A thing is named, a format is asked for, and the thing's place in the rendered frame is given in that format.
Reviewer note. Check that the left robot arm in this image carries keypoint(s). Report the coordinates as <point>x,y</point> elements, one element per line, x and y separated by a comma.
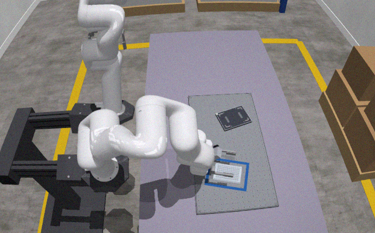
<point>102,53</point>

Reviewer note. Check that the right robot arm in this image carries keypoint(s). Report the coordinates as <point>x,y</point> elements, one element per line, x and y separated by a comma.
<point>108,139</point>

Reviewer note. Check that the grey flat rectangular panel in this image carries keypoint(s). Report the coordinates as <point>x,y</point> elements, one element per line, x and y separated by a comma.
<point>247,140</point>

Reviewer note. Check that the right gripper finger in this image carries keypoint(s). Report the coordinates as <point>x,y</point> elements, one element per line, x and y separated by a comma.
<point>222,174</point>
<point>229,152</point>

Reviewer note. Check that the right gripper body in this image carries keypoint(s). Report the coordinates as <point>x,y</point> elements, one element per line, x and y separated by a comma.
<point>199,171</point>

